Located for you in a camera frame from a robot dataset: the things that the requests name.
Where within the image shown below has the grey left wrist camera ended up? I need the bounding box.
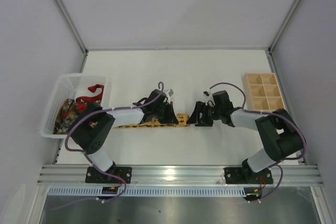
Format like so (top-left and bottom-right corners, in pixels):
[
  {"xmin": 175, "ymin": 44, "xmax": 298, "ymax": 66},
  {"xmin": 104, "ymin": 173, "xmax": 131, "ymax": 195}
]
[{"xmin": 164, "ymin": 89, "xmax": 174, "ymax": 97}]

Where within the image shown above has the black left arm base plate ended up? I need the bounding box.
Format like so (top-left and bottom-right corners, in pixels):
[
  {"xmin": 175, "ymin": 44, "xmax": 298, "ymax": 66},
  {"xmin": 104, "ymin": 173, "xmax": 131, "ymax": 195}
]
[{"xmin": 85, "ymin": 166, "xmax": 132, "ymax": 184}]

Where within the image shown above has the red tie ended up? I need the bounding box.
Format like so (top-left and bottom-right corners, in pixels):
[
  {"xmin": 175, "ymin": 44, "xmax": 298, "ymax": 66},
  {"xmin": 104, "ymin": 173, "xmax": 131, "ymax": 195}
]
[{"xmin": 75, "ymin": 84, "xmax": 104, "ymax": 113}]

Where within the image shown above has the white slotted cable duct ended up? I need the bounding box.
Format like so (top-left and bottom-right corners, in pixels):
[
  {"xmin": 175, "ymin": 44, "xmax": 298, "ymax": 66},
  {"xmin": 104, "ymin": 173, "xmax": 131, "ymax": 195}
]
[{"xmin": 48, "ymin": 186, "xmax": 246, "ymax": 197}]

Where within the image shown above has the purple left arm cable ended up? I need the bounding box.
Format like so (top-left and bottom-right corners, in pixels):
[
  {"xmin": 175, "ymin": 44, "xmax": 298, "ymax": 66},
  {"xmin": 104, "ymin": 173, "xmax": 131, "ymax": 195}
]
[{"xmin": 49, "ymin": 81, "xmax": 166, "ymax": 210}]

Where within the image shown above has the white plastic basket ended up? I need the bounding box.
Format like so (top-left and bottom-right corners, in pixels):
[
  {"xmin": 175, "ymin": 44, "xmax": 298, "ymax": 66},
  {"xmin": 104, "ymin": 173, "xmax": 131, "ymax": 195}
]
[{"xmin": 40, "ymin": 73, "xmax": 111, "ymax": 138}]

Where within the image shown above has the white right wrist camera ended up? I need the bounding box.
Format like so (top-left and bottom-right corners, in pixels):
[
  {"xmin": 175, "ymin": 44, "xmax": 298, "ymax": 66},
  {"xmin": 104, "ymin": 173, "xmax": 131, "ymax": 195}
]
[{"xmin": 203, "ymin": 89, "xmax": 213, "ymax": 99}]

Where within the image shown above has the yellow beetle print tie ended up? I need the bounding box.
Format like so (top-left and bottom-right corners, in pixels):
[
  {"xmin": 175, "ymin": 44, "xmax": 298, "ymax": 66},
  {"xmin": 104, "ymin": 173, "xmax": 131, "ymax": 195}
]
[{"xmin": 115, "ymin": 113, "xmax": 190, "ymax": 129}]

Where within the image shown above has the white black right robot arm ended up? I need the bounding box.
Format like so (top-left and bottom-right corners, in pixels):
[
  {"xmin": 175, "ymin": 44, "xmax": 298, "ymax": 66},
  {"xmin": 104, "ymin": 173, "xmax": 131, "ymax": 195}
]
[{"xmin": 187, "ymin": 90, "xmax": 306, "ymax": 184}]

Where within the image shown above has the wooden compartment box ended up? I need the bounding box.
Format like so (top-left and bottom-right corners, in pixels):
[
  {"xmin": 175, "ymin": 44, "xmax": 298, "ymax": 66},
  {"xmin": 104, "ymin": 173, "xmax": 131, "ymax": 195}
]
[{"xmin": 243, "ymin": 73, "xmax": 286, "ymax": 112}]

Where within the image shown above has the aluminium mounting rail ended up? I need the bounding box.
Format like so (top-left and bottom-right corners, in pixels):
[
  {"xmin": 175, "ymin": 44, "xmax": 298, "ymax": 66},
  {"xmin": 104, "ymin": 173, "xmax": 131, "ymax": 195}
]
[{"xmin": 37, "ymin": 164, "xmax": 323, "ymax": 187}]

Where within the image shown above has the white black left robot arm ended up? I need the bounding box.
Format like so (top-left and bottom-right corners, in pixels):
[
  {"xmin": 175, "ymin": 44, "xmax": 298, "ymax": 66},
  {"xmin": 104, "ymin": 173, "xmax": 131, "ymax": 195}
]
[{"xmin": 65, "ymin": 89, "xmax": 178, "ymax": 176}]

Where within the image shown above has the camouflage pattern tie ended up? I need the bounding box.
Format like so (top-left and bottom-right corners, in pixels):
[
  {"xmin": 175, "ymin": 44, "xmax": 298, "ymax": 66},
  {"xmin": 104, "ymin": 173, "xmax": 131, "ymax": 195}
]
[{"xmin": 53, "ymin": 99, "xmax": 80, "ymax": 134}]

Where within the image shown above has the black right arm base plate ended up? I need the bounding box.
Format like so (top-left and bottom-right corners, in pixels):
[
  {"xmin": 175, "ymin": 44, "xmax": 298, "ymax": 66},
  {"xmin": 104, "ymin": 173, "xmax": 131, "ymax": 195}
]
[{"xmin": 224, "ymin": 167, "xmax": 274, "ymax": 185}]

